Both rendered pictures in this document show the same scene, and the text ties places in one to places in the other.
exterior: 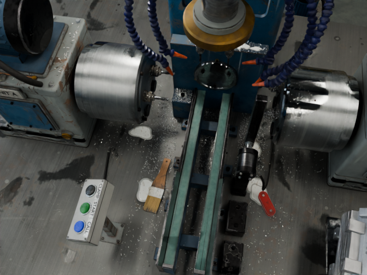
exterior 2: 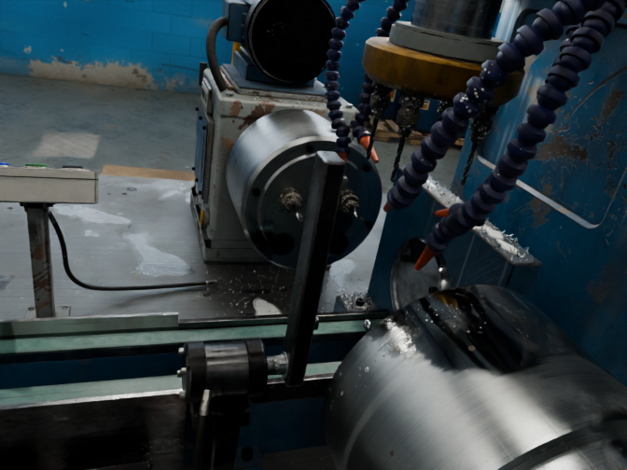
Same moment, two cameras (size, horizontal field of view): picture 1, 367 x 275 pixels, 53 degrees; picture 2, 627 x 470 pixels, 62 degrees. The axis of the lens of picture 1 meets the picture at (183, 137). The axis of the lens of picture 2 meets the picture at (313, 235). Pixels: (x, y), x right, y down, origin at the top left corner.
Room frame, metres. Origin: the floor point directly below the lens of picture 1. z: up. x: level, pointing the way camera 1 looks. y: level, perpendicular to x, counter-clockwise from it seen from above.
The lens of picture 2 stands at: (0.23, -0.56, 1.39)
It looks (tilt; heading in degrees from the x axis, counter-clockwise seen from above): 26 degrees down; 55
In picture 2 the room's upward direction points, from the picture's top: 10 degrees clockwise
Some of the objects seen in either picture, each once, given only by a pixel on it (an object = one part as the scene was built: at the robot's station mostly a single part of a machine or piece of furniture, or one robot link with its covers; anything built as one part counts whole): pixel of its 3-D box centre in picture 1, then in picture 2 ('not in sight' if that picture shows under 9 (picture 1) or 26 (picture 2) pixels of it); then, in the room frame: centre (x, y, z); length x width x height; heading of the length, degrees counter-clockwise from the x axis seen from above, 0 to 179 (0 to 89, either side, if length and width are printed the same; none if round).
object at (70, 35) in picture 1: (41, 81); (263, 159); (0.79, 0.48, 0.99); 0.35 x 0.31 x 0.37; 77
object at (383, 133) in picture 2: not in sight; (425, 102); (4.31, 3.60, 0.37); 1.20 x 0.80 x 0.74; 157
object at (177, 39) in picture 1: (217, 69); (446, 311); (0.80, -0.13, 0.97); 0.30 x 0.11 x 0.34; 77
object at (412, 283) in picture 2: (215, 77); (416, 288); (0.74, -0.12, 1.02); 0.15 x 0.02 x 0.15; 77
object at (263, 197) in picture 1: (266, 203); not in sight; (0.35, -0.27, 0.81); 0.09 x 0.03 x 0.02; 17
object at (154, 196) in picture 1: (158, 184); not in sight; (0.45, 0.10, 0.80); 0.21 x 0.05 x 0.01; 160
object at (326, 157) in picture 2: (254, 123); (307, 279); (0.49, -0.20, 1.12); 0.04 x 0.03 x 0.26; 167
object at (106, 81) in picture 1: (104, 81); (293, 176); (0.73, 0.25, 1.04); 0.37 x 0.25 x 0.25; 77
